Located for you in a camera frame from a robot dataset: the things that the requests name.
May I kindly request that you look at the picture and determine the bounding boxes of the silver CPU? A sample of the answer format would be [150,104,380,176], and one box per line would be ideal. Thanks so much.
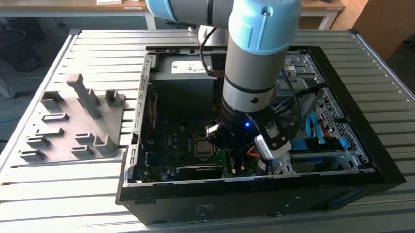
[193,140,213,156]

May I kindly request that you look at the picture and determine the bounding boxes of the green motherboard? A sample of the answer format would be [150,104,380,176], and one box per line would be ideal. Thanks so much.
[138,116,269,183]

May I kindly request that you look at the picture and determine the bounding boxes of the black graphics card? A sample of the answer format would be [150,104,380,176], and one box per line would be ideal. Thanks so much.
[176,165,225,182]

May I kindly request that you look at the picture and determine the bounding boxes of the blue carrier with black disk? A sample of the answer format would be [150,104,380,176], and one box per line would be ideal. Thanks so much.
[288,138,348,154]

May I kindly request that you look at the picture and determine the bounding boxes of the grey power supply unit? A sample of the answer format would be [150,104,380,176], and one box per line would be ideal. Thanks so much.
[149,57,224,110]

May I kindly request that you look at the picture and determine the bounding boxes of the black open PC case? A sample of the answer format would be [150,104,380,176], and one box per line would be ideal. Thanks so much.
[114,45,408,225]

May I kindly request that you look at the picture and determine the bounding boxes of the grey metal drive cage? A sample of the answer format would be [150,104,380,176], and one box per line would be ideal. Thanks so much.
[274,52,326,107]

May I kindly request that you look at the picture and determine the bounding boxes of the grey metal disk bay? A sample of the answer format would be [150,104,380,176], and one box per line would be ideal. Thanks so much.
[268,137,372,177]

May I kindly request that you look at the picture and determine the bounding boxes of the grey plastic parts rack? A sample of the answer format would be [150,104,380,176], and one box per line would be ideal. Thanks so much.
[17,73,136,166]

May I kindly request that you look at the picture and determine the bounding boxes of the brown wooden cabinet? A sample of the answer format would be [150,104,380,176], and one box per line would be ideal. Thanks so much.
[351,0,415,61]

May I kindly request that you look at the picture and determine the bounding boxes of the wooden desk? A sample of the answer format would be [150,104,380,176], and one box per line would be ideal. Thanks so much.
[0,0,345,30]

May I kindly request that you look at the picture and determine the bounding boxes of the small silver wrist camera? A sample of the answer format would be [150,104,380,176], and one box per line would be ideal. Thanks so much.
[205,124,221,139]

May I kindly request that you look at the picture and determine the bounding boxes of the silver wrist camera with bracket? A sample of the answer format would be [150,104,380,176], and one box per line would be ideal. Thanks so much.
[245,111,292,160]

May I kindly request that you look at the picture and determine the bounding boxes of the black cable bundle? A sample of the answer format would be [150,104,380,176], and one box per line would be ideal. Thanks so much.
[270,87,321,122]

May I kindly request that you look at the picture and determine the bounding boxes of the black camera cable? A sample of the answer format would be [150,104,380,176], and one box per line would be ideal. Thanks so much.
[281,70,300,132]

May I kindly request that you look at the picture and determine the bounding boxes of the blue SATA wire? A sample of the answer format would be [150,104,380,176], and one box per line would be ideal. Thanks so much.
[305,114,326,146]

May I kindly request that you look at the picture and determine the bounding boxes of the thin red wire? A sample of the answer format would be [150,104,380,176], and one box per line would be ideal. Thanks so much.
[146,93,157,143]

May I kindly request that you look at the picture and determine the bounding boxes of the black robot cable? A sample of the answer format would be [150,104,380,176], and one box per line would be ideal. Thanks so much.
[197,26,225,80]

